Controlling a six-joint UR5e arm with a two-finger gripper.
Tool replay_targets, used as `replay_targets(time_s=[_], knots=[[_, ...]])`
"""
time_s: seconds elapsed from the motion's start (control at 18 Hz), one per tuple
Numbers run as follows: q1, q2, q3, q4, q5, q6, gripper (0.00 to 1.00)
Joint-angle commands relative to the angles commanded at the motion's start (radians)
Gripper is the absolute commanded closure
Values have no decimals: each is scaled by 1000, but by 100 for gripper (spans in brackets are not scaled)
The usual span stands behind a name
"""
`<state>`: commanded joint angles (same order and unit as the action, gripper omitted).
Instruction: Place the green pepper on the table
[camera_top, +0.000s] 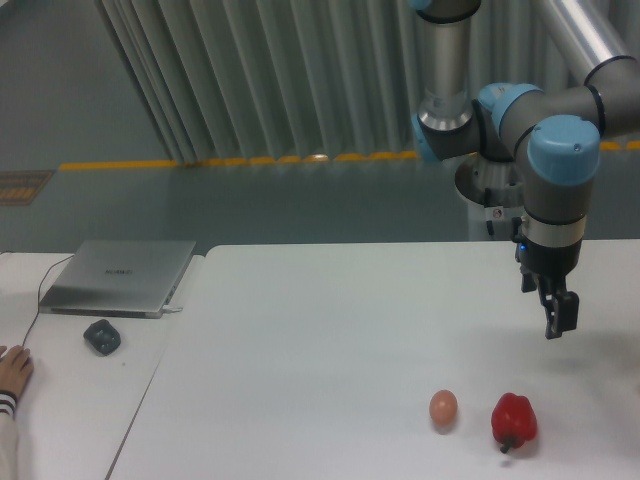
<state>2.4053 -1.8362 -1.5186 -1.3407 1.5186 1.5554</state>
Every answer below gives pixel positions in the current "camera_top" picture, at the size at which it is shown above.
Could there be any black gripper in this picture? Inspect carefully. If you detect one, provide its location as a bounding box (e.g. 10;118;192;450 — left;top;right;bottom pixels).
512;234;582;340

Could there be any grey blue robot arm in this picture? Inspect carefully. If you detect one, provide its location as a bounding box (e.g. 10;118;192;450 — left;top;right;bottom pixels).
411;1;639;339

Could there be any white striped sleeve forearm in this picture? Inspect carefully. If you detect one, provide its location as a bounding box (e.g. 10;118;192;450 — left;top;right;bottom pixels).
0;390;19;480

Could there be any red bell pepper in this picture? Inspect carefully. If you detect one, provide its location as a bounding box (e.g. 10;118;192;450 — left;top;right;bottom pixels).
491;392;538;454

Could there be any person's hand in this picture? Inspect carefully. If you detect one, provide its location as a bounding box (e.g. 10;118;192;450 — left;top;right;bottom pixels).
0;345;34;400

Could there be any brown egg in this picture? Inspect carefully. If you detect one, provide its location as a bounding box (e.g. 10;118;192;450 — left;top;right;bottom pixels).
429;389;458;428

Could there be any white usb plug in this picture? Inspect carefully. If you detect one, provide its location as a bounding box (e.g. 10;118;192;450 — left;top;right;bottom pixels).
162;305;183;314

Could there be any silver closed laptop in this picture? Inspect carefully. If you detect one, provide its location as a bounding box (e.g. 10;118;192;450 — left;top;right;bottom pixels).
39;240;196;319

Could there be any black small gadget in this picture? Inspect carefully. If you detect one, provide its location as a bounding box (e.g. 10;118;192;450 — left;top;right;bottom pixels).
83;319;121;356

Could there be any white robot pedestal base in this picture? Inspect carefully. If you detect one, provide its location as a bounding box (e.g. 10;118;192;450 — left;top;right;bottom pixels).
454;155;524;241

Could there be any black mouse cable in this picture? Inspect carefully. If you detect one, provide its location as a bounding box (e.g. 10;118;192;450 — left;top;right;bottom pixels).
0;248;77;350

